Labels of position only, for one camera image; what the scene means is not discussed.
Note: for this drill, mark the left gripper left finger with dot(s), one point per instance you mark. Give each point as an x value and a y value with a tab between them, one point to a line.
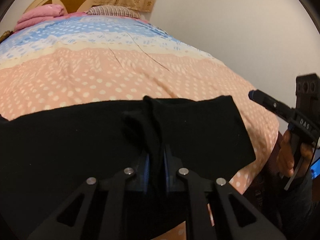
113	208

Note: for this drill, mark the pink folded blanket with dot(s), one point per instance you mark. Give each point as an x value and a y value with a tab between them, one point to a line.
43	13

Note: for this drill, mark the brown object beside bed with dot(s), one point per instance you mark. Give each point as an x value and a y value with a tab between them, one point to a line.
5	35

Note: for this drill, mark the black pants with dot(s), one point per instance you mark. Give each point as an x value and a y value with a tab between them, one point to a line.
47	155

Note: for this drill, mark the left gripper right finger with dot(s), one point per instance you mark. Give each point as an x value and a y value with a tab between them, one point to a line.
202	204

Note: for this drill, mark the person's right hand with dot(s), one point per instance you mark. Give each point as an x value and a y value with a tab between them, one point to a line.
285	159

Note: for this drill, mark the pink blue dotted bedspread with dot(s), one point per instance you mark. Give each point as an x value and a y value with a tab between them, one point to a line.
81	59

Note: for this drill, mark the striped grey pillow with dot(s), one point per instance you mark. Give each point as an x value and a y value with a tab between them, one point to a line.
113	10

